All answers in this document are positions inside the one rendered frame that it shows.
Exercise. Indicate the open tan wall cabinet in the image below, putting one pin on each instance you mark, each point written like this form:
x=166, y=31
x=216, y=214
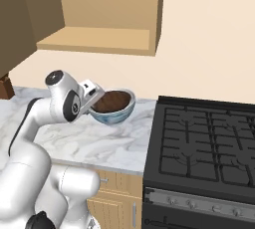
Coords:
x=99, y=39

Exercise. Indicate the light wood drawer front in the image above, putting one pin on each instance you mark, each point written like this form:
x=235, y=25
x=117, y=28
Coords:
x=124, y=181

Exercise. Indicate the reddish brown block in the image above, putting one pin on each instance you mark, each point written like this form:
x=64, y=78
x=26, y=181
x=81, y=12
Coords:
x=6, y=87

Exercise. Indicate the brown cabinet door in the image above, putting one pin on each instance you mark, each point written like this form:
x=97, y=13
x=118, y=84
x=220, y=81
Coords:
x=15, y=24

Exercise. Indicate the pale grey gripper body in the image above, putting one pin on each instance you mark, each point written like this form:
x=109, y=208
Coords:
x=91, y=102

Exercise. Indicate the black gas stove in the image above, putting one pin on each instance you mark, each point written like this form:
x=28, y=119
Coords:
x=199, y=146

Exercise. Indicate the light wood cupboard door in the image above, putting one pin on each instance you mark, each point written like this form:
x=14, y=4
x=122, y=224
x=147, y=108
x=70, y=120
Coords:
x=113, y=213

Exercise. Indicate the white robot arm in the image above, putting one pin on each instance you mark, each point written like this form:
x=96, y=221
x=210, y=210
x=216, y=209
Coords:
x=23, y=176

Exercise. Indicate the blue bowl with brown inside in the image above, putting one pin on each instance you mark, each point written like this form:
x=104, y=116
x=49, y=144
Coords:
x=114, y=113

